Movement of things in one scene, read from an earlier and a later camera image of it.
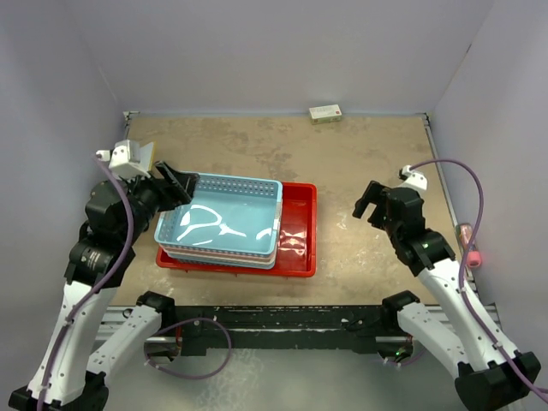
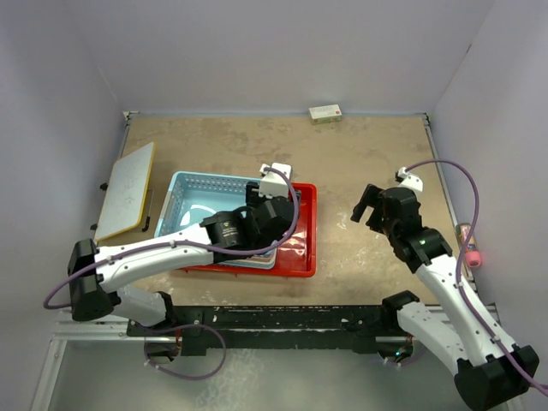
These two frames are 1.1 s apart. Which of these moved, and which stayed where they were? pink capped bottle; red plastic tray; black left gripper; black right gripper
Moved: black left gripper
Stayed: pink capped bottle; red plastic tray; black right gripper
